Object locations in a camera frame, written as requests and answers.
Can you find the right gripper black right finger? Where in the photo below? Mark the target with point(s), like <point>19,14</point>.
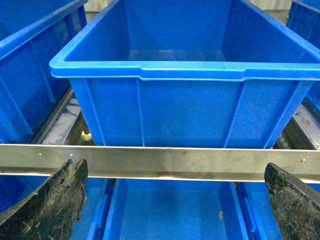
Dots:
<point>295,205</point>

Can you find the yellow object under shelf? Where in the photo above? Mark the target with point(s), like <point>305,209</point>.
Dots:
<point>86,137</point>

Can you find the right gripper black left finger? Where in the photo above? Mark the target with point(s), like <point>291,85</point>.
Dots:
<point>52,209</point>

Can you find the ribbed blue bin at right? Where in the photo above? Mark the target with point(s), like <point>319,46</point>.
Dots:
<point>304,20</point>

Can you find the lower blue bin right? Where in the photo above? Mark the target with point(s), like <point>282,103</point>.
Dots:
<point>257,212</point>

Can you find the smooth blue centre bin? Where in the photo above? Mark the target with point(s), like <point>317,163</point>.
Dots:
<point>187,73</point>

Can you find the blue bin left of centre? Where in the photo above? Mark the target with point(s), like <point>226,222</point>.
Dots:
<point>32,32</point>

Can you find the steel shelf front rail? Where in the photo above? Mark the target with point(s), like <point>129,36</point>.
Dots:
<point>163,163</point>

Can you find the lower blue bin centre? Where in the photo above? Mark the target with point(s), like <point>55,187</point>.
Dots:
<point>174,210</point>

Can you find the lower blue bin left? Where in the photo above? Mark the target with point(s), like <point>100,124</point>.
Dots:
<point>14,188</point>

